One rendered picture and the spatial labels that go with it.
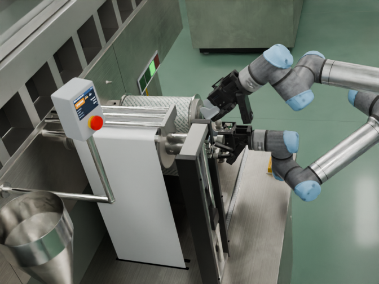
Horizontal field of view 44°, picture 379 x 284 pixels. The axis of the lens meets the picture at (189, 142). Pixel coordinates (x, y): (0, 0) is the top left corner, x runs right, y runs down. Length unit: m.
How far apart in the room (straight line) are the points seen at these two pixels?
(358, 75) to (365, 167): 1.85
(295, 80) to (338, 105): 2.43
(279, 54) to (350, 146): 0.46
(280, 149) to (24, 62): 0.85
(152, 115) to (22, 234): 0.44
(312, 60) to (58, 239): 0.91
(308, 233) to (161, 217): 1.53
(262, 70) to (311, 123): 2.25
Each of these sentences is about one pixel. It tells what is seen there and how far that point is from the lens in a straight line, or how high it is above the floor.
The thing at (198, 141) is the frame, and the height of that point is 1.44.
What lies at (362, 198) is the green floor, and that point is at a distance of 3.01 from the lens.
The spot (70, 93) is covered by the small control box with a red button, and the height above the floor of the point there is 1.71.
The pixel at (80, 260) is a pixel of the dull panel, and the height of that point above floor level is 0.96.
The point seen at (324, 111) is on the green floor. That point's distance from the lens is 3.69.
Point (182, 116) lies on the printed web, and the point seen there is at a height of 1.29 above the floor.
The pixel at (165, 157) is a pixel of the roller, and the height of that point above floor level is 1.32.
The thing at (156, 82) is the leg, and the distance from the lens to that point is 2.52.
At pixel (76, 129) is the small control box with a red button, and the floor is 1.64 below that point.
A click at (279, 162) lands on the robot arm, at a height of 1.05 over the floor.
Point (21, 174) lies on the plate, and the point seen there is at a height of 1.40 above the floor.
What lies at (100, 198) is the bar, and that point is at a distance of 1.08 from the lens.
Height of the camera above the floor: 2.13
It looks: 38 degrees down
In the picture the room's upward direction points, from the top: 11 degrees counter-clockwise
